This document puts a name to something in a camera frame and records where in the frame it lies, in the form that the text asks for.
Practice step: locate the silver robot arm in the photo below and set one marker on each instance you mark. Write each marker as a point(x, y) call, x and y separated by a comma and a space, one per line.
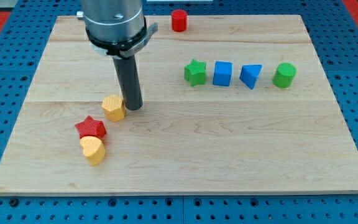
point(118, 28)

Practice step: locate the yellow heart block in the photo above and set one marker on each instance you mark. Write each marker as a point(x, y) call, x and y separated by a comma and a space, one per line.
point(93, 149)

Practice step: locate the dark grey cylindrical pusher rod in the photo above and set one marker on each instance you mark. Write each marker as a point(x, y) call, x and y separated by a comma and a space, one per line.
point(128, 78)

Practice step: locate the blue cube block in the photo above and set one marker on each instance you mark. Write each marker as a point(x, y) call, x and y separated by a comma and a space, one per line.
point(222, 73)

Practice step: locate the red cylinder block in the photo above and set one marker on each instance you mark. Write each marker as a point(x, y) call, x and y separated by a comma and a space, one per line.
point(179, 20)

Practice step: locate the yellow hexagon block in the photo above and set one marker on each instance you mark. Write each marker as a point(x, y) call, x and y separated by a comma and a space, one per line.
point(114, 108)

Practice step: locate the green cylinder block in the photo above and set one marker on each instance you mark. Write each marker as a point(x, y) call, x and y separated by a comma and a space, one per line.
point(284, 75)

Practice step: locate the green star block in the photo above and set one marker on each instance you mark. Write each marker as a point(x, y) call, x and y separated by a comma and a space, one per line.
point(195, 73)

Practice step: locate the light wooden board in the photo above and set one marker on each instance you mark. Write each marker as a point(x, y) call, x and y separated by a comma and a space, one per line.
point(185, 140)

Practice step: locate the red star block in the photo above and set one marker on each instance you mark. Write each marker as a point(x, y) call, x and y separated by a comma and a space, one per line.
point(91, 127)

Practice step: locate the blue triangle block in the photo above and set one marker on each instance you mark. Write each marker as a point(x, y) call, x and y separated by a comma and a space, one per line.
point(249, 75)

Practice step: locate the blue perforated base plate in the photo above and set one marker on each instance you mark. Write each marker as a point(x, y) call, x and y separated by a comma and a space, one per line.
point(25, 27)

